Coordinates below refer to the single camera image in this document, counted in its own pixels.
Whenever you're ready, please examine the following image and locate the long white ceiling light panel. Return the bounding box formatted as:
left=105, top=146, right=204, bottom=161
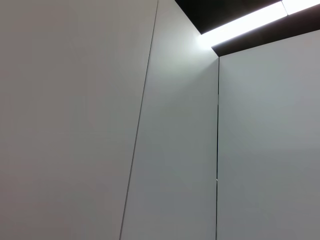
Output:
left=198, top=1, right=288, bottom=44

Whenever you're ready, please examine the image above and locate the short white ceiling light panel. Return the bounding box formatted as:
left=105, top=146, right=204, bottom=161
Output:
left=281, top=0, right=320, bottom=16

